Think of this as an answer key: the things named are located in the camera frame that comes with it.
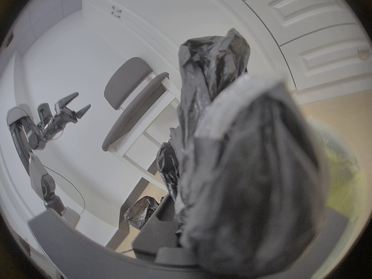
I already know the black cable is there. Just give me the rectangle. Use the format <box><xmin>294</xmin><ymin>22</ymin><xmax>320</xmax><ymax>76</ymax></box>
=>
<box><xmin>43</xmin><ymin>164</ymin><xmax>85</xmax><ymax>215</ymax></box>

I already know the yellow plastic bag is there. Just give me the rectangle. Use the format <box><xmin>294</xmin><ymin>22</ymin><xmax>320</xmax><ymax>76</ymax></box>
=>
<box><xmin>308</xmin><ymin>118</ymin><xmax>367</xmax><ymax>224</ymax></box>

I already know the white wardrobe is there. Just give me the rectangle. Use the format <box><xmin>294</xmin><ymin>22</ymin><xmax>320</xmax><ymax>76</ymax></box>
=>
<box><xmin>81</xmin><ymin>0</ymin><xmax>372</xmax><ymax>104</ymax></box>

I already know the white chair with grey pads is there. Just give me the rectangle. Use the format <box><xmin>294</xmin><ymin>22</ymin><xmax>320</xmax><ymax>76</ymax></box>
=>
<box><xmin>102</xmin><ymin>57</ymin><xmax>182</xmax><ymax>251</ymax></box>

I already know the white trash bin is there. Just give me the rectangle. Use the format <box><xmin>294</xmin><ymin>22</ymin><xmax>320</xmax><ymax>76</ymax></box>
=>
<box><xmin>308</xmin><ymin>118</ymin><xmax>362</xmax><ymax>185</ymax></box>

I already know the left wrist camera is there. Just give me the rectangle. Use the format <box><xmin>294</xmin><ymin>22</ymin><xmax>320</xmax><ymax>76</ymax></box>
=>
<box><xmin>37</xmin><ymin>103</ymin><xmax>51</xmax><ymax>119</ymax></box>

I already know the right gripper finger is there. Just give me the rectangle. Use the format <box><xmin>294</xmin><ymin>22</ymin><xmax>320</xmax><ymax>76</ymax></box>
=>
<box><xmin>132</xmin><ymin>195</ymin><xmax>186</xmax><ymax>262</ymax></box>
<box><xmin>55</xmin><ymin>92</ymin><xmax>79</xmax><ymax>110</ymax></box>
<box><xmin>74</xmin><ymin>104</ymin><xmax>91</xmax><ymax>120</ymax></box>

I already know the black plastic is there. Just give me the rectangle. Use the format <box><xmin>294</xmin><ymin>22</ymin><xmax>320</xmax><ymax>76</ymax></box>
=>
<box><xmin>124</xmin><ymin>196</ymin><xmax>160</xmax><ymax>231</ymax></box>
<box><xmin>156</xmin><ymin>28</ymin><xmax>330</xmax><ymax>277</ymax></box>

